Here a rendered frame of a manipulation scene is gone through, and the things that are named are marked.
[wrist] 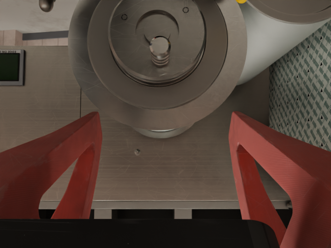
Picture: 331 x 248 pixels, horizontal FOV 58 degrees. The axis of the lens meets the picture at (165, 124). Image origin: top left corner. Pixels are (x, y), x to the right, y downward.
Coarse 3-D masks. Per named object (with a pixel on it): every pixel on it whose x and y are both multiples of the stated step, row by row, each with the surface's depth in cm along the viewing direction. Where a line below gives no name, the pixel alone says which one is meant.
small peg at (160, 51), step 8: (152, 40) 20; (160, 40) 20; (168, 40) 20; (152, 48) 20; (160, 48) 20; (168, 48) 20; (152, 56) 21; (160, 56) 20; (168, 56) 21; (160, 64) 22
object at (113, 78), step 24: (96, 24) 24; (216, 24) 24; (96, 48) 24; (216, 48) 24; (96, 72) 24; (120, 72) 24; (192, 72) 24; (216, 72) 24; (120, 96) 24; (144, 96) 24; (168, 96) 24; (192, 96) 24
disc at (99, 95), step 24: (96, 0) 25; (216, 0) 25; (72, 24) 25; (240, 24) 25; (72, 48) 24; (240, 48) 24; (240, 72) 24; (96, 96) 24; (216, 96) 24; (120, 120) 24; (144, 120) 24; (168, 120) 24; (192, 120) 24
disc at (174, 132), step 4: (192, 124) 50; (136, 128) 50; (176, 128) 50; (180, 128) 50; (184, 128) 50; (188, 128) 50; (140, 132) 50; (144, 132) 50; (148, 132) 50; (152, 132) 50; (156, 132) 50; (160, 132) 50; (164, 132) 50; (168, 132) 50; (172, 132) 50; (176, 132) 50; (180, 132) 50; (148, 136) 50; (152, 136) 50; (156, 136) 50; (160, 136) 50; (164, 136) 50; (168, 136) 50; (172, 136) 50
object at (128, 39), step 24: (120, 0) 23; (144, 0) 23; (168, 0) 23; (192, 0) 23; (120, 24) 23; (144, 24) 23; (168, 24) 23; (192, 24) 23; (120, 48) 22; (144, 48) 22; (192, 48) 22; (144, 72) 22; (168, 72) 22
